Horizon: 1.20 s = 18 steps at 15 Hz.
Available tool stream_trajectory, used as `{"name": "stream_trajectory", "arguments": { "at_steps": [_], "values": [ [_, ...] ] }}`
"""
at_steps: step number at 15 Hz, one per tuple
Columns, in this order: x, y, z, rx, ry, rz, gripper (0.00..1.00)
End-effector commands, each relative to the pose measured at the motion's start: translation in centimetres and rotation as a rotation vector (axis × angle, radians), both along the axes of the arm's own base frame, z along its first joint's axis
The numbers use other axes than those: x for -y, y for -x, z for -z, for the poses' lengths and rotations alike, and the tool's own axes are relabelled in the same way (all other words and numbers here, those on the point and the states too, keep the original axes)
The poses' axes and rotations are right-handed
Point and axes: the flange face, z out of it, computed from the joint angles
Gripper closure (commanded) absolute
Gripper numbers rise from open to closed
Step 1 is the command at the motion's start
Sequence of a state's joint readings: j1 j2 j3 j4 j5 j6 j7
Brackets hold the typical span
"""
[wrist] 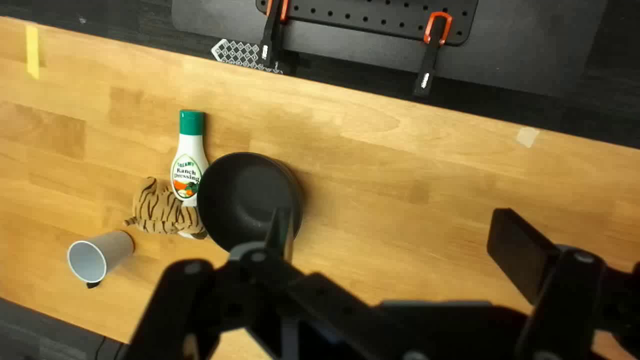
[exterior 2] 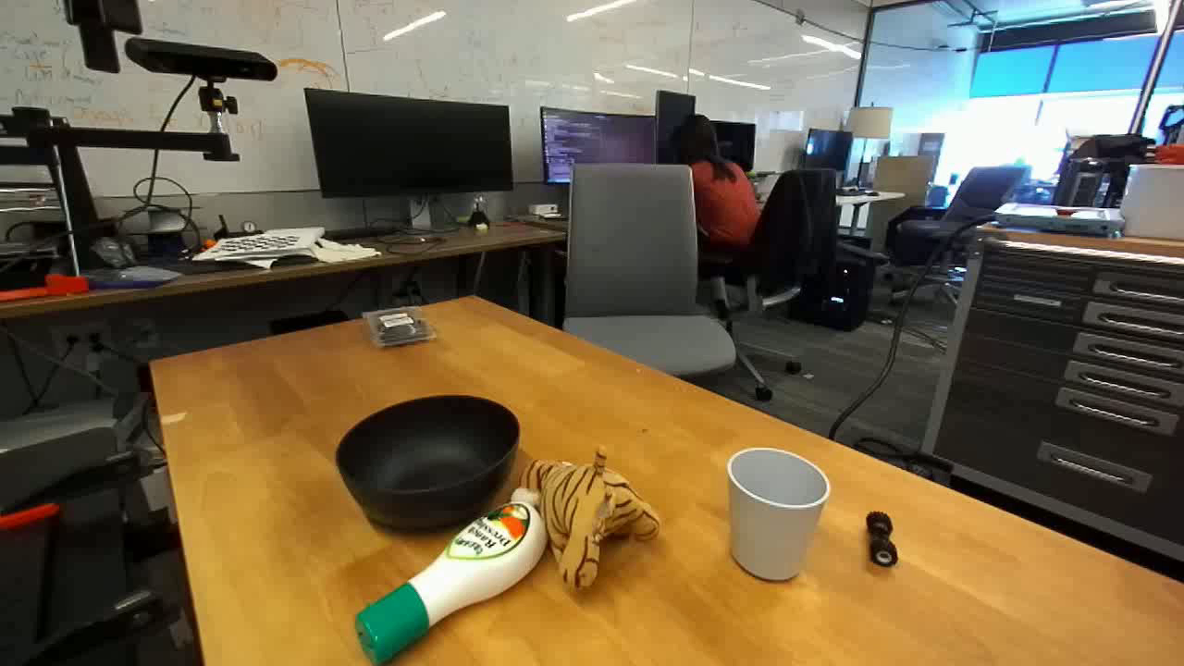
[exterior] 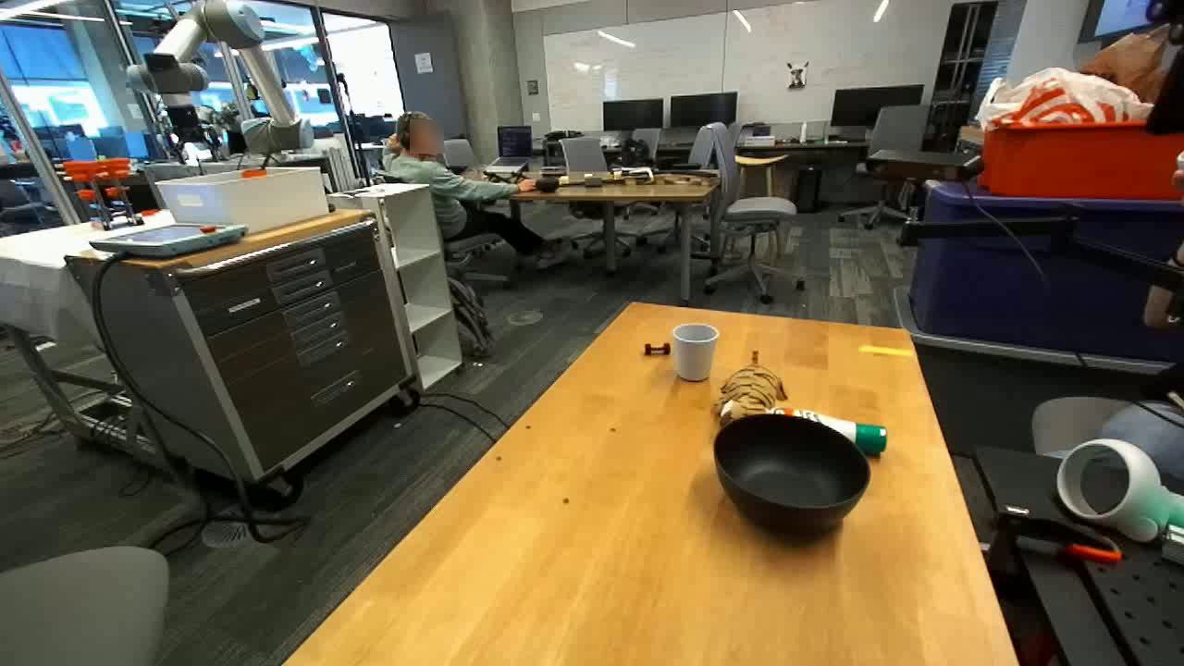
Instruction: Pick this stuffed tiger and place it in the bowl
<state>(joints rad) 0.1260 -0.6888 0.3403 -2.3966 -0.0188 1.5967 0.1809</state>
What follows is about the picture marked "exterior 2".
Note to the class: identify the stuffed tiger toy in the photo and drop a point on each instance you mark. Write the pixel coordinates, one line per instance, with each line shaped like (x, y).
(581, 508)

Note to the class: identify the black bowl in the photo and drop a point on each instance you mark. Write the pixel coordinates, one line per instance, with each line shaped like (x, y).
(427, 463)

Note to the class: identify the grey office chair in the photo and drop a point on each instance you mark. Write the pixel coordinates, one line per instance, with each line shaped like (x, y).
(635, 267)

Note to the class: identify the wooden back desk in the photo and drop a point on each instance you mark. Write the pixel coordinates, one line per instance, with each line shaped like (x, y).
(387, 257)

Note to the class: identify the person in red shirt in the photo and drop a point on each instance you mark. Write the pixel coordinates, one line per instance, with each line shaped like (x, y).
(725, 204)

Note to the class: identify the lit computer monitor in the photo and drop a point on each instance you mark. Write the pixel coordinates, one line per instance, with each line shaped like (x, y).
(571, 140)

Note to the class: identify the white ranch dressing bottle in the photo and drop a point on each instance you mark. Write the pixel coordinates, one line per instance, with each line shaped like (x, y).
(482, 562)

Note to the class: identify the black office chair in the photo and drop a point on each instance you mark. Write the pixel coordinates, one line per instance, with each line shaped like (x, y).
(791, 251)

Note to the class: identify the white plastic cup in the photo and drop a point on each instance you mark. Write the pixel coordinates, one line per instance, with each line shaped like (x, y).
(773, 508)

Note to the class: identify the black computer monitor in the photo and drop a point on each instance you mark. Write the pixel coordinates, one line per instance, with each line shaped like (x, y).
(400, 147)

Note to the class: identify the dark blue office chair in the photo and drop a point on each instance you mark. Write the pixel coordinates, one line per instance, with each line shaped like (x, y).
(925, 240)

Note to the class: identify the papers on desk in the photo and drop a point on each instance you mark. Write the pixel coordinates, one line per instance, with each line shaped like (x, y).
(275, 247)

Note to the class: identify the grey drawer cabinet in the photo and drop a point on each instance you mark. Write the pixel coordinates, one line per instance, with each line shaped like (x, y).
(1068, 383)

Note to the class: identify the small black double ring object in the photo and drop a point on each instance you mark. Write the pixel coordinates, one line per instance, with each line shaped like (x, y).
(878, 532)

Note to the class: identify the black camera on stand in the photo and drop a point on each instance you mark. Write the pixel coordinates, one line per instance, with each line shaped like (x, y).
(213, 69)

